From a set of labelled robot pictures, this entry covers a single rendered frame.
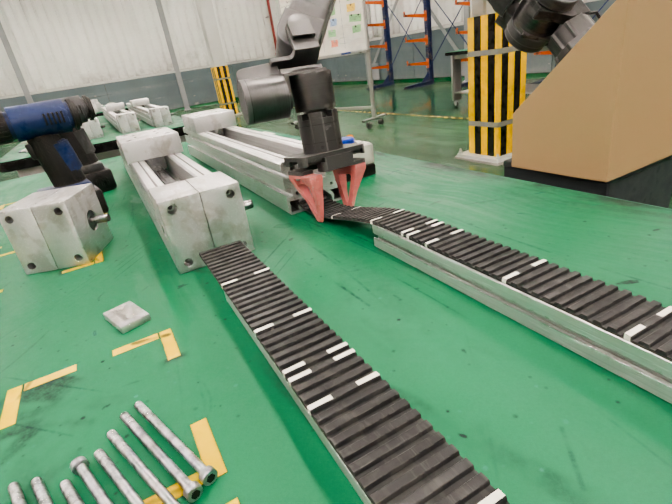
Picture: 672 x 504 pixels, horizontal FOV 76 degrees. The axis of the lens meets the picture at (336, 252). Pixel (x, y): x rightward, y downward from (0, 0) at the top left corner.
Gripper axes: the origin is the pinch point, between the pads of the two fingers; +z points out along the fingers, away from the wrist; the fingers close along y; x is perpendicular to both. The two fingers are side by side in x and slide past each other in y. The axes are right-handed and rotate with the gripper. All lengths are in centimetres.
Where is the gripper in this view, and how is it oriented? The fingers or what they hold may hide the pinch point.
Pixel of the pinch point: (334, 211)
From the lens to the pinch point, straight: 65.2
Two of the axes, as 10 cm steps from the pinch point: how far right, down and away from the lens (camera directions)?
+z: 1.7, 9.3, 3.2
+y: -8.3, 3.1, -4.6
